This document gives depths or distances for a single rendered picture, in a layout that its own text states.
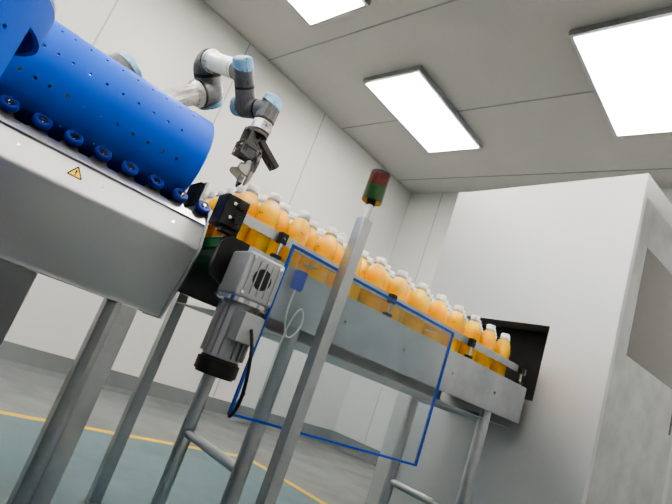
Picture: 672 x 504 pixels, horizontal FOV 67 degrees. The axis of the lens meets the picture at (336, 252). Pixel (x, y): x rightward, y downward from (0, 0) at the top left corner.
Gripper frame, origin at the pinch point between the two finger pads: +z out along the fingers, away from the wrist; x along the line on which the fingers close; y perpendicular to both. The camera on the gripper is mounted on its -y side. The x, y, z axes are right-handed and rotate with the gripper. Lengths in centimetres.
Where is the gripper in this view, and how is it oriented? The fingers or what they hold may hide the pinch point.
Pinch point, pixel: (242, 184)
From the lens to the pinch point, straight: 185.4
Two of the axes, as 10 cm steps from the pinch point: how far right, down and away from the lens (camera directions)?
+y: -7.1, -4.2, -5.6
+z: -3.4, 9.1, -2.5
